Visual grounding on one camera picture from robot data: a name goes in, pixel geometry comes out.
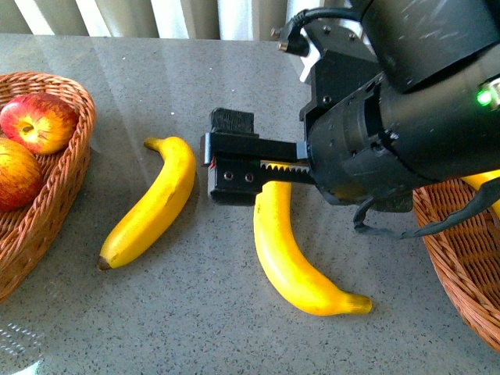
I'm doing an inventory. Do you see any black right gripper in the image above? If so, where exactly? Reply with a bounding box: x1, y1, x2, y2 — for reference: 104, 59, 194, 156
201, 73, 428, 213

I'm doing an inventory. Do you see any yellow banana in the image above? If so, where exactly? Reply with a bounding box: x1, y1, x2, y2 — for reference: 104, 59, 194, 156
253, 181, 372, 316
97, 137, 196, 270
462, 170, 500, 218

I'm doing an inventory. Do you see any red yellow apple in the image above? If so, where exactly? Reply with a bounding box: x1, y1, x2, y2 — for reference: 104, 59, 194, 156
1, 92, 79, 155
1, 138, 43, 213

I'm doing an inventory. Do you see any white pleated curtain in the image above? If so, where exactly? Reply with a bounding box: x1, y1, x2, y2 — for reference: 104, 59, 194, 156
1, 0, 351, 41

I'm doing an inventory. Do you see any right brown wicker basket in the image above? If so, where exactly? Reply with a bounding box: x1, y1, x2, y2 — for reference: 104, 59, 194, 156
412, 180, 499, 352

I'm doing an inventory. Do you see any brown wicker basket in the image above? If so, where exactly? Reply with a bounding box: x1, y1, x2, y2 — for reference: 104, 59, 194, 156
1, 72, 96, 301
412, 180, 499, 352

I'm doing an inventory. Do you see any red yellow apple in basket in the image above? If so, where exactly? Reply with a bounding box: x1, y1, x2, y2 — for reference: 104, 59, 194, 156
1, 138, 43, 213

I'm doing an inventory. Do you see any left brown wicker basket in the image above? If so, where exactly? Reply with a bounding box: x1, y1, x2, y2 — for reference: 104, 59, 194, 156
1, 72, 96, 301

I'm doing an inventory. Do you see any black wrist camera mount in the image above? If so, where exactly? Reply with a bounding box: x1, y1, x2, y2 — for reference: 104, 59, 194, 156
270, 16, 381, 88

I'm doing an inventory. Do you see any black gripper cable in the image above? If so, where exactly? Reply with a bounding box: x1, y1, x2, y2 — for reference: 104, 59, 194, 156
353, 179, 500, 240

